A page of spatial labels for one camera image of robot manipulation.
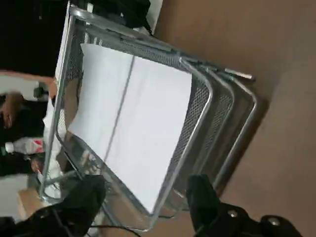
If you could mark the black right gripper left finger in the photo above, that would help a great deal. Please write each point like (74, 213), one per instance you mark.
(81, 205)

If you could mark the brown cardboard box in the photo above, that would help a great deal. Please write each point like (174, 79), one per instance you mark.
(27, 202)

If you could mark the silver mesh file organizer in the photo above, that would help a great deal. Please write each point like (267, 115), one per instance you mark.
(217, 111)

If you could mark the white A4 paper sheet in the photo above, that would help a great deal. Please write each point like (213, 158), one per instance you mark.
(148, 123)

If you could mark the bottle with white cap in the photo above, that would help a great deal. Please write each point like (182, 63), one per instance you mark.
(9, 147)

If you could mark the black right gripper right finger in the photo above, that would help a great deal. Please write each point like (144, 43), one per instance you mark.
(202, 205)

